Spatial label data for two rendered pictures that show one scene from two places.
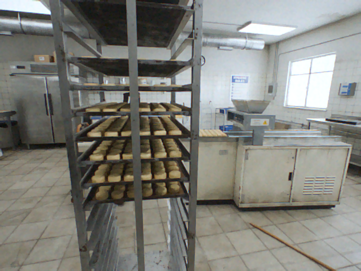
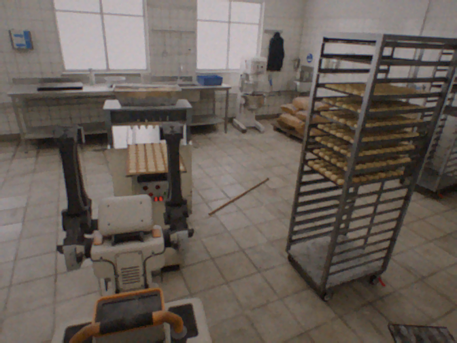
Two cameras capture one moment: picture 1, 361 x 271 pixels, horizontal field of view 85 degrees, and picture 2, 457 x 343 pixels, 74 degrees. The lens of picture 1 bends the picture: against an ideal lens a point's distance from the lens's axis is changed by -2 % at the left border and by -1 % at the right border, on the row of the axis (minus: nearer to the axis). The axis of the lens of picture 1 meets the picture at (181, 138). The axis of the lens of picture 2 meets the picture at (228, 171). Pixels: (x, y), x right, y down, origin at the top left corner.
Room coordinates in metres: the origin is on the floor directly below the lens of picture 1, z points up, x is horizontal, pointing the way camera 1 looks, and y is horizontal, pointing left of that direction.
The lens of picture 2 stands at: (2.37, 1.94, 1.79)
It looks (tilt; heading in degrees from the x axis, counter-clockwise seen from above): 25 degrees down; 256
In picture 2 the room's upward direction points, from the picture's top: 3 degrees clockwise
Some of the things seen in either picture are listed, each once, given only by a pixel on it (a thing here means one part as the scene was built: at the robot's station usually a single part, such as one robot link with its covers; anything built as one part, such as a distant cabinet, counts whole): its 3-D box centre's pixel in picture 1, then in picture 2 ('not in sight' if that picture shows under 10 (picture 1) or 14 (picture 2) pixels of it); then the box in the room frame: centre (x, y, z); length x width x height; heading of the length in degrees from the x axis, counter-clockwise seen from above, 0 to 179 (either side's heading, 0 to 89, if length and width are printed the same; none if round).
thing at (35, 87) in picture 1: (56, 106); not in sight; (5.09, 3.23, 1.03); 1.40 x 0.90 x 2.05; 104
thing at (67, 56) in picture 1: (94, 68); (403, 96); (0.99, 0.42, 1.50); 0.64 x 0.03 x 0.03; 11
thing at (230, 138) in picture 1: (259, 138); not in sight; (2.33, -0.93, 0.87); 2.01 x 0.03 x 0.07; 94
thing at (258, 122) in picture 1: (246, 125); (149, 122); (2.47, -0.81, 1.01); 0.72 x 0.33 x 0.34; 4
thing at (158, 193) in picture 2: not in sight; (158, 191); (2.41, 0.05, 0.77); 0.24 x 0.04 x 0.14; 4
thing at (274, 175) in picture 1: (277, 169); (150, 162); (2.50, -1.29, 0.42); 1.28 x 0.72 x 0.84; 94
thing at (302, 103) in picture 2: not in sight; (311, 104); (-0.43, -3.30, 0.62); 0.72 x 0.42 x 0.17; 110
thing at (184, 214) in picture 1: (175, 185); (335, 168); (1.06, 0.03, 0.87); 0.64 x 0.03 x 0.03; 11
